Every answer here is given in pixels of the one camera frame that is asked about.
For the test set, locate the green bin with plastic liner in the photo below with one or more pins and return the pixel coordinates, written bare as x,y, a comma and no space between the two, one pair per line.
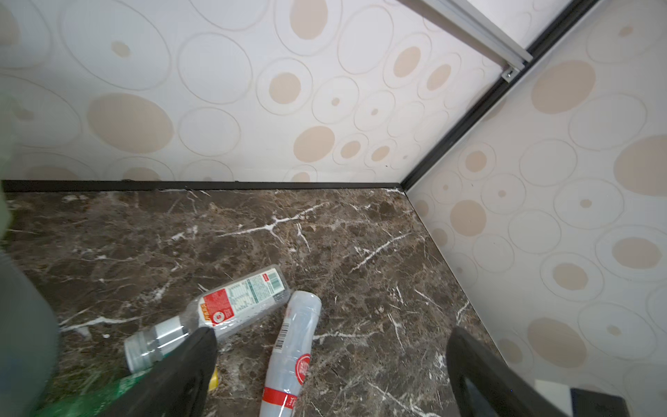
29,341

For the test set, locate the green Sprite bottle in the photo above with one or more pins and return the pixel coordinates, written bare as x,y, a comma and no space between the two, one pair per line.
94,403

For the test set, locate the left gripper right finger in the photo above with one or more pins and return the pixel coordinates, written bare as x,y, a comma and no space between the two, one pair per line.
484,386

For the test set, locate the white milky bottle red label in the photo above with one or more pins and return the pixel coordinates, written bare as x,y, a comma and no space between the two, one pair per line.
291,356

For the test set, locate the horizontal aluminium rail back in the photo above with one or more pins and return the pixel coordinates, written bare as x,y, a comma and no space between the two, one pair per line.
469,25

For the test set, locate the clear bottle red green label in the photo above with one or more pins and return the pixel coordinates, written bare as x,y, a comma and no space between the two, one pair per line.
227,310

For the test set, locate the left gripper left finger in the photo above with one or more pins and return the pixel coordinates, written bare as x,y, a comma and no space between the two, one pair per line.
177,385

